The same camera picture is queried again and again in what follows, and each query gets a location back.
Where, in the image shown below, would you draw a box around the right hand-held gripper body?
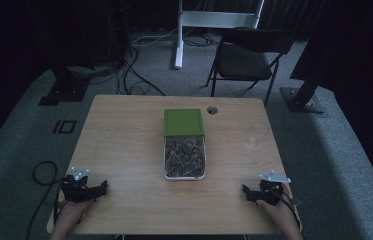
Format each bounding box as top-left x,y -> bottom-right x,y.
256,169 -> 292,206

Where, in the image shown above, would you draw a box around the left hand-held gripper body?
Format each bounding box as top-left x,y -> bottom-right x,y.
59,166 -> 97,205

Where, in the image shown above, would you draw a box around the person's right hand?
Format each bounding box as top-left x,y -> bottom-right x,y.
256,184 -> 300,231

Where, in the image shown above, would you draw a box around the person's left hand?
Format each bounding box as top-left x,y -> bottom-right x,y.
55,199 -> 95,231

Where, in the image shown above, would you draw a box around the clear glass cup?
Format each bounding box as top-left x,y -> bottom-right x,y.
245,121 -> 271,148

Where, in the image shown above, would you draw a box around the pile of pyramid tea bags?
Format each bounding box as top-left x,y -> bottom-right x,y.
165,135 -> 206,178

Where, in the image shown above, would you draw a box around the green box lid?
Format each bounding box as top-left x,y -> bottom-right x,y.
163,108 -> 206,137

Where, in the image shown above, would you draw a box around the black stand with bolted base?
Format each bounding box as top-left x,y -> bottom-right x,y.
280,63 -> 326,115

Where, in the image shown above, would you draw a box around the black stand with flat base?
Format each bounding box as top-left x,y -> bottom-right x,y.
38,49 -> 92,107

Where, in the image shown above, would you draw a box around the black folding chair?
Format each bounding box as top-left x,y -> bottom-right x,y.
205,27 -> 296,106

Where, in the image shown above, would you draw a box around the dark equipment tower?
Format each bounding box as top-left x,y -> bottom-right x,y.
105,0 -> 133,63

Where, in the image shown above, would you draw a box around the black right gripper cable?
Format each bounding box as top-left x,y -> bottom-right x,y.
273,186 -> 303,232

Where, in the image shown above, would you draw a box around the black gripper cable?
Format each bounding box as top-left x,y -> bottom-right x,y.
273,186 -> 303,232
25,160 -> 67,240

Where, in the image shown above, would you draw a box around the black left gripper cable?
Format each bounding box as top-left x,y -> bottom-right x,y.
25,160 -> 67,240

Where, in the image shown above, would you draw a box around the black floor cables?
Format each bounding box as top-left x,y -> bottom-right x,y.
73,46 -> 167,98

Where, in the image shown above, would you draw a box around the white floor cable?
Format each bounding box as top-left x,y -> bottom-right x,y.
131,27 -> 179,47

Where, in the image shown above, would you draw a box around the white metal desk frame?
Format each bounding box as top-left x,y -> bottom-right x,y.
174,0 -> 266,70

